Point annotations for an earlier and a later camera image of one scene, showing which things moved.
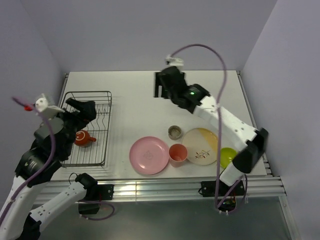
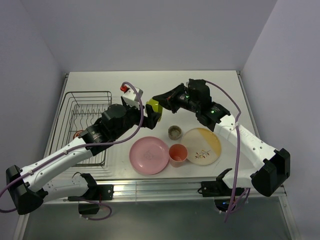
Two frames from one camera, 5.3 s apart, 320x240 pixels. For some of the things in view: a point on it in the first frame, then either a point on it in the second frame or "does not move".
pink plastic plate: (149, 155) does not move
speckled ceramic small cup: (174, 132) does not move
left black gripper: (87, 111) -> (150, 121)
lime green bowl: (226, 156) -> (156, 107)
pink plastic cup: (178, 154) does not move
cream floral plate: (202, 146) does not move
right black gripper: (157, 84) -> (171, 95)
